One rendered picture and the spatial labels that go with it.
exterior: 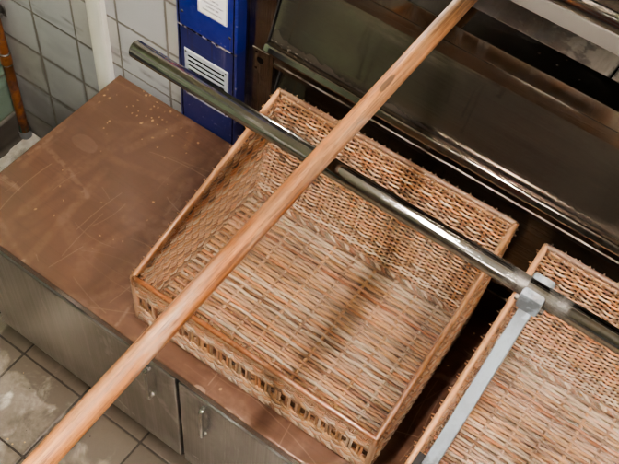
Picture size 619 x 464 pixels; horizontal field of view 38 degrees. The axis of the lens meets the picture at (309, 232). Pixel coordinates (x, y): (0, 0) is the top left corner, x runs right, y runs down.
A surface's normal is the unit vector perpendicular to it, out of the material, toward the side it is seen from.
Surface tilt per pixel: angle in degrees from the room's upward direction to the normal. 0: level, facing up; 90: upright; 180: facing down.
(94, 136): 0
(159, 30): 90
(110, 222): 0
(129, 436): 0
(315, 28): 70
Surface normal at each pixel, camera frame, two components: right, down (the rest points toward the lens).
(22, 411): 0.08, -0.57
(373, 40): -0.52, 0.41
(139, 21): -0.58, 0.64
